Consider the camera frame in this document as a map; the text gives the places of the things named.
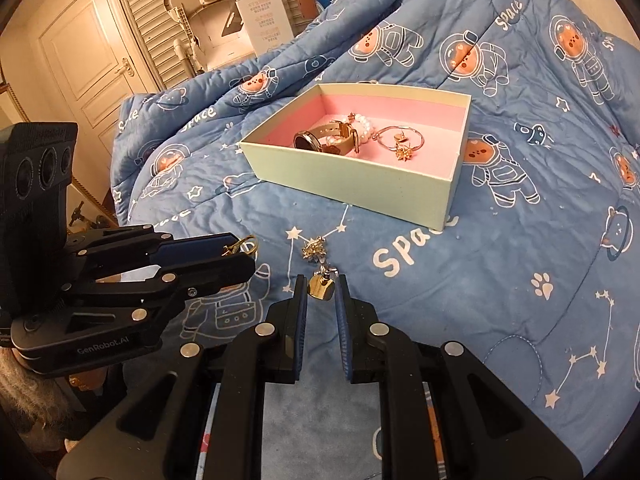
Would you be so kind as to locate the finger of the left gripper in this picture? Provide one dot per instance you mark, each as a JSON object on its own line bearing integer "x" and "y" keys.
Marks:
{"x": 208, "y": 276}
{"x": 191, "y": 250}

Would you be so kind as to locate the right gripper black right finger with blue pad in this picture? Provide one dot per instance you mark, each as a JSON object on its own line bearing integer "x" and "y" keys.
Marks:
{"x": 443, "y": 413}

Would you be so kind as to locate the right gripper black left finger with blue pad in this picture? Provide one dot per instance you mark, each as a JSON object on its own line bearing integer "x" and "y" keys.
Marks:
{"x": 202, "y": 416}

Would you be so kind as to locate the gold square charm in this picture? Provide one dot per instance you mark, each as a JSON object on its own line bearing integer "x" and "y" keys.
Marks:
{"x": 321, "y": 286}

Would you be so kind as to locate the gold starburst earring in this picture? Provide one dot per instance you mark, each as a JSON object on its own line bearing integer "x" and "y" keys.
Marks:
{"x": 404, "y": 152}
{"x": 315, "y": 250}

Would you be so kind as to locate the blue astronaut print quilt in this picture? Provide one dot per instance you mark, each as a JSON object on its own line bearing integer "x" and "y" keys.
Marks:
{"x": 536, "y": 270}

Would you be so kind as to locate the cream panelled door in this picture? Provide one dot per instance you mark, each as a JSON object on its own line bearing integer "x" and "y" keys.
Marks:
{"x": 92, "y": 61}

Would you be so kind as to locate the pale green pink-lined box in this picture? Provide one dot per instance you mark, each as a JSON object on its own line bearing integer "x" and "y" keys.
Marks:
{"x": 419, "y": 191}

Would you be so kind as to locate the white tall carton box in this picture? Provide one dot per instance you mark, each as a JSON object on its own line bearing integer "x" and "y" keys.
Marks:
{"x": 266, "y": 23}

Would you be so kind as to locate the rose gold bangle with charm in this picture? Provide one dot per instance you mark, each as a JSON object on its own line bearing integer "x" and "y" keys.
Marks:
{"x": 404, "y": 138}

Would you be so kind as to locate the white baby chair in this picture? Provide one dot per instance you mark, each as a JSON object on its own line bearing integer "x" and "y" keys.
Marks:
{"x": 215, "y": 34}

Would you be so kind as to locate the white louvered closet door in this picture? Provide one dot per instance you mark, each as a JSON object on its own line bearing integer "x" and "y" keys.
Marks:
{"x": 158, "y": 31}

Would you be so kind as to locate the beige strap wristwatch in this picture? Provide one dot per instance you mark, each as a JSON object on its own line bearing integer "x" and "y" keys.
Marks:
{"x": 334, "y": 137}

